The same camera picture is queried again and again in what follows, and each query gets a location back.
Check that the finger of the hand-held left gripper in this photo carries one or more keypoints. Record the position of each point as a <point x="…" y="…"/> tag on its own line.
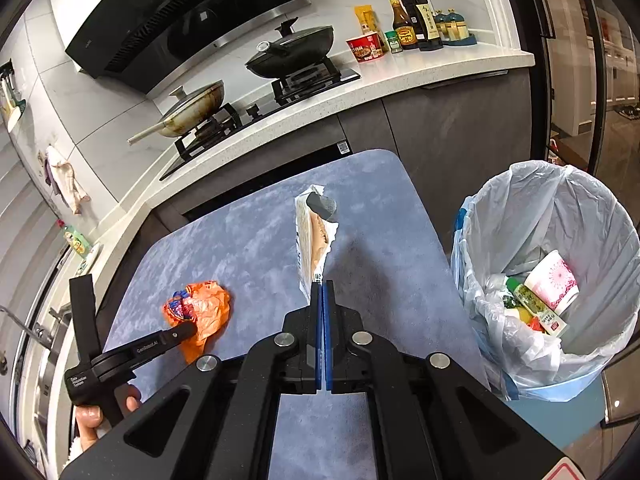
<point x="85" y="315"/>
<point x="150" y="345"/>

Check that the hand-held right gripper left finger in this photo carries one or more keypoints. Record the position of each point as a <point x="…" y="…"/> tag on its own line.
<point x="315" y="335"/>

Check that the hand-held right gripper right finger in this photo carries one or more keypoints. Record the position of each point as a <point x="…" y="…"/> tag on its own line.
<point x="329" y="335"/>

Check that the orange printed plastic bag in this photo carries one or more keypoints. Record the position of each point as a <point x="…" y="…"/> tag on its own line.
<point x="207" y="310"/>

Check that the food wrapper packet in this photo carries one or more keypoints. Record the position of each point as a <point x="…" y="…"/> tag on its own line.
<point x="312" y="245"/>

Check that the red plastic bag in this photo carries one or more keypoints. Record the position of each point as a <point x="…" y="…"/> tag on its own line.
<point x="537" y="325"/>

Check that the light blue trash bin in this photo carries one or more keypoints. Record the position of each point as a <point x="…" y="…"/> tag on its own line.
<point x="550" y="392"/>

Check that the pink patterned paper cup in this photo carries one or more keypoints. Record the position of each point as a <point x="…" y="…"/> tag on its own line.
<point x="555" y="280"/>

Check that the trash bin with clear liner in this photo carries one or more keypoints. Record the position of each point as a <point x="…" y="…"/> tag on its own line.
<point x="575" y="210"/>

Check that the person's left hand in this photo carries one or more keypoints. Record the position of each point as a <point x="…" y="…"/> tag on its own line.
<point x="90" y="425"/>

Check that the steel sink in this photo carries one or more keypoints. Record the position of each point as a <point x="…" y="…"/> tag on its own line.
<point x="45" y="385"/>

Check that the steel faucet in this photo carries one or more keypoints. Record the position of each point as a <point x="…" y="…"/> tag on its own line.
<point x="25" y="330"/>

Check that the green dish soap bottle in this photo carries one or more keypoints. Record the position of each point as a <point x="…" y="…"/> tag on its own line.
<point x="75" y="240"/>

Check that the hanging pink cloth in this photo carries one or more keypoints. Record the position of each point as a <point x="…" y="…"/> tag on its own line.
<point x="65" y="180"/>

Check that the steel wok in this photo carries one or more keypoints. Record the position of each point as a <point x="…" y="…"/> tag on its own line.
<point x="190" y="122"/>

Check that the dark base cabinet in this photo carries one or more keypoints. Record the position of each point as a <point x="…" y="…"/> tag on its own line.
<point x="450" y="135"/>

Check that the glass wok lid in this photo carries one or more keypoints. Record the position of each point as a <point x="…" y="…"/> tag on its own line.
<point x="200" y="97"/>

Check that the black gas stove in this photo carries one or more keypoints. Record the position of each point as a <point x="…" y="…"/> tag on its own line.
<point x="320" y="80"/>

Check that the white kitchen countertop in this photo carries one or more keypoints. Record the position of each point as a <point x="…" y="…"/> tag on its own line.
<point x="400" y="75"/>

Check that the black frying pan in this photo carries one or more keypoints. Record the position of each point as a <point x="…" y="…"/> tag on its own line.
<point x="300" y="60"/>

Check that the red instant noodle cup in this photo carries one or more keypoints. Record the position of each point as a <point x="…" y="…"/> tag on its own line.
<point x="364" y="49"/>

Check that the black pan lid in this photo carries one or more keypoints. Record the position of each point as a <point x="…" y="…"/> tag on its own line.
<point x="300" y="40"/>

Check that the small green-capped jar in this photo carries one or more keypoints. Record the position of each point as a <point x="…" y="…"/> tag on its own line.
<point x="393" y="42"/>

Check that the black range hood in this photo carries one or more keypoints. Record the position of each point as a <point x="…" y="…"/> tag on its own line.
<point x="175" y="25"/>

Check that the brown sauce bottle yellow cap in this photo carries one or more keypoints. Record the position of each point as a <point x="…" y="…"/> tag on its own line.
<point x="402" y="30"/>

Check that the yellow seasoning packet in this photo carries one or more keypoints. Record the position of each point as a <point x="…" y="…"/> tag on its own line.
<point x="365" y="20"/>

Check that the dark soy sauce bottle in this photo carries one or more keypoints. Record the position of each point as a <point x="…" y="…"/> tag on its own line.
<point x="425" y="22"/>

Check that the blue condiment jar set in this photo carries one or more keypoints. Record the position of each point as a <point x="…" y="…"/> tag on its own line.
<point x="455" y="30"/>

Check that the glass sliding door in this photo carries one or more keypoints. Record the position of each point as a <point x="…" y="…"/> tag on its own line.
<point x="575" y="60"/>

